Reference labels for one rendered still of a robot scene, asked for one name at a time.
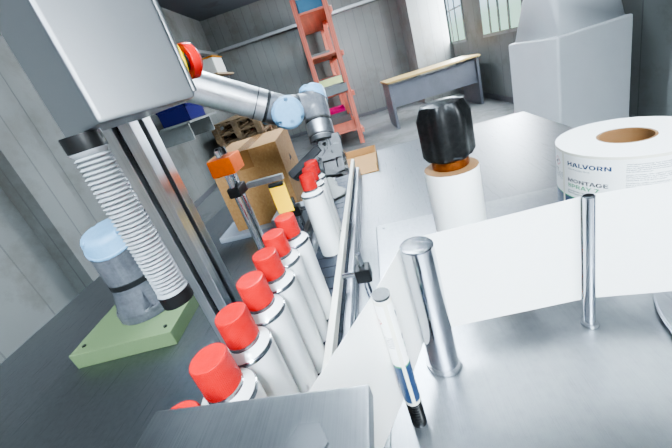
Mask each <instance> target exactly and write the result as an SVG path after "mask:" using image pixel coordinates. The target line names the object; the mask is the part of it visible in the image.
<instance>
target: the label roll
mask: <svg viewBox="0 0 672 448"><path fill-rule="evenodd" d="M555 150H556V172H557V194H558V202H561V201H565V200H569V199H573V198H577V197H581V196H582V195H584V194H586V193H592V194H597V193H603V192H609V191H615V190H622V189H628V188H634V187H640V186H646V185H652V184H658V183H664V182H670V181H672V116H642V117H629V118H619V119H612V120H606V121H600V122H595V123H591V124H587V125H583V126H580V127H577V128H574V129H571V130H569V131H567V132H565V133H563V134H561V135H560V136H559V137H558V138H557V139H556V141H555Z"/></svg>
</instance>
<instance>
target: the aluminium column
mask: <svg viewBox="0 0 672 448"><path fill-rule="evenodd" d="M102 133H103V134H104V136H105V138H106V139H107V141H108V143H109V144H108V147H109V148H110V150H111V152H112V154H113V155H114V157H115V159H117V160H116V161H117V162H118V164H119V166H120V168H121V169H122V171H123V172H124V175H125V176H126V178H127V180H129V183H130V184H131V187H132V188H133V190H134V192H136V193H135V194H136V195H137V196H138V199H139V200H140V202H141V204H142V206H143V207H144V209H145V211H146V212H147V214H148V215H149V218H150V219H151V221H152V222H153V225H154V226H155V228H156V230H157V232H158V233H159V235H160V237H161V239H162V240H163V242H164V244H165V246H166V247H167V249H168V250H169V253H170V254H171V256H172V257H173V260H174V261H175V263H176V264H177V267H179V270H180V271H181V273H182V274H183V276H184V279H185V280H187V281H188V283H189V284H190V286H191V288H192V290H193V292H194V296H195V298H196V300H197V301H198V303H199V305H200V307H201V308H202V310H203V312H204V314H205V315H206V317H207V319H208V321H209V322H210V324H211V326H212V328H213V329H214V331H215V333H216V334H217V336H218V338H219V340H220V341H221V343H223V344H225V345H226V343H225V341H224V339H223V338H222V336H221V334H220V332H219V331H218V329H217V327H216V325H215V323H214V321H215V317H216V315H217V314H218V312H219V311H220V310H221V309H223V308H224V307H225V306H227V305H229V304H231V303H234V302H243V300H242V298H241V296H240V294H239V292H238V290H237V288H236V286H235V284H234V282H233V280H232V278H231V276H230V274H229V272H228V270H227V268H226V266H225V264H224V262H223V260H222V258H221V256H220V254H219V252H218V250H217V248H216V246H215V244H214V242H213V240H212V238H211V237H210V235H209V233H208V231H207V229H206V227H205V225H204V223H203V221H202V219H201V217H200V215H199V213H198V211H197V209H196V207H195V205H194V203H193V201H192V199H191V197H190V195H189V193H188V191H187V189H186V187H185V185H184V183H183V181H182V179H181V178H180V176H179V174H178V172H177V170H176V168H175V166H174V164H173V162H172V160H171V158H170V156H169V154H168V152H167V150H166V148H165V146H164V144H163V142H162V140H161V138H160V136H159V134H158V132H157V130H156V128H155V126H154V124H153V122H152V120H151V118H150V117H146V118H143V119H140V120H136V121H132V122H129V123H125V124H122V125H119V126H117V127H114V128H110V129H107V130H104V131H102ZM243 303H244V302H243Z"/></svg>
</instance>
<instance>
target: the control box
mask: <svg viewBox="0 0 672 448"><path fill-rule="evenodd" d="M0 33H1V35H2V36H3V38H4V40H5V41H6V43H7V45H8V46H9V48H10V49H11V51H12V53H13V54H14V56H15V57H16V59H17V61H18V62H19V64H20V66H21V67H22V69H23V70H24V72H25V74H26V75H27V77H28V78H29V80H30V82H31V83H32V85H33V86H34V88H35V90H36V91H37V93H38V95H39V96H40V98H41V99H42V101H43V103H44V104H45V106H46V107H47V109H48V111H49V112H50V114H51V116H52V117H53V119H54V120H55V122H56V124H57V125H58V127H59V128H60V130H61V132H62V133H63V135H64V136H65V138H67V137H70V136H73V135H76V134H80V133H83V132H86V131H90V130H94V129H98V128H100V129H101V131H104V130H107V129H110V128H114V127H117V126H119V125H122V124H125V123H129V122H132V121H136V120H140V119H143V118H146V117H149V116H151V115H153V114H156V113H158V112H161V111H163V110H166V109H168V108H171V107H173V106H176V105H178V104H180V103H183V102H185V101H188V100H190V99H192V98H193V97H194V92H196V91H197V89H196V87H195V84H194V82H193V80H192V77H191V75H190V73H189V69H188V65H187V62H186V60H185V57H184V55H183V53H182V51H181V49H180V48H179V46H178V45H177V43H176V41H175V39H174V37H173V34H172V32H171V30H170V27H169V25H168V23H167V21H166V18H165V16H164V14H163V12H162V9H161V7H160V5H159V3H158V0H0Z"/></svg>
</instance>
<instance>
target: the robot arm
mask: <svg viewBox="0 0 672 448"><path fill-rule="evenodd" d="M192 80H193V82H194V84H195V87H196V89H197V91H196V92H194V97H193V98H192V99H190V100H188V101H185V102H189V103H192V104H196V105H200V106H204V107H208V108H212V109H216V110H219V111H223V112H227V113H231V114H235V115H239V116H242V117H246V118H250V119H254V120H258V121H262V123H263V124H264V125H276V126H278V127H280V128H282V129H286V130H288V129H294V128H296V127H298V126H299V125H300V124H301V122H302V121H303V120H305V123H306V128H307V133H308V138H309V139H310V143H311V145H312V146H314V147H313V148H312V149H311V150H310V151H309V152H308V153H307V154H306V155H305V156H304V157H303V158H302V159H301V160H300V161H299V162H298V163H297V164H296V165H295V166H294V167H293V168H292V169H291V170H290V171H289V172H288V174H289V176H290V177H291V178H292V179H294V180H296V181H299V176H300V175H301V174H303V173H302V168H304V167H305V166H304V163H305V162H306V161H308V160H311V159H316V160H317V163H318V166H319V168H320V171H321V173H324V174H325V175H326V178H327V181H328V184H329V187H330V190H331V193H332V196H333V200H334V202H335V201H337V200H339V199H341V198H342V197H344V196H346V194H347V190H346V189H345V188H343V187H342V186H338V184H337V181H336V180H334V179H333V178H334V177H337V178H339V177H343V176H344V175H347V174H350V171H349V167H348V162H347V154H346V155H345V153H346V152H345V151H344V150H343V147H342V143H341V140H342V139H341V135H339V132H335V133H334V128H333V124H332V119H331V115H330V110H329V106H328V98H327V96H326V92H325V90H324V87H323V86H322V85H321V84H319V83H314V82H313V83H309V84H305V85H303V86H302V87H301V88H300V89H299V93H298V94H291V95H283V94H279V93H276V92H272V91H268V90H266V89H263V88H259V87H256V86H253V85H249V84H246V83H243V82H239V81H236V80H233V79H229V78H226V77H223V76H219V75H216V74H212V73H209V72H206V71H202V75H201V76H200V77H199V78H195V79H192ZM325 145H326V146H325ZM319 147H320V148H319ZM321 149H322V150H321ZM343 151H344V152H343ZM111 221H112V220H111V219H108V218H107V219H105V220H103V221H101V222H99V223H97V224H96V226H94V227H91V228H90V229H89V230H87V231H86V232H85V233H84V234H83V236H82V237H81V239H80V246H81V248H82V250H83V252H84V255H85V257H86V258H87V259H88V260H89V261H90V262H91V264H92V265H93V266H94V268H95V269H96V271H97V272H98V274H99V275H100V277H101V278H102V279H103V281H104V282H105V284H106V285H107V287H108V288H109V290H110V291H111V292H112V294H113V298H114V302H115V306H116V309H117V310H116V314H117V317H118V318H119V320H120V321H121V323H122V324H123V325H127V326H131V325H137V324H140V323H143V322H145V321H148V320H150V319H152V318H154V317H155V316H157V315H159V314H160V313H162V312H163V311H165V310H164V308H163V307H162V305H161V304H160V302H159V300H158V299H157V295H156V294H155V291H153V288H152V287H151V285H150V284H149V281H147V278H145V275H144V274H143V271H141V268H139V264H136V262H137V261H135V260H134V258H135V257H132V254H131V253H130V250H128V249H127V248H128V246H125V244H126V243H125V242H123V240H124V239H121V238H120V237H121V235H118V233H119V231H116V228H117V227H113V226H114V224H115V223H111Z"/></svg>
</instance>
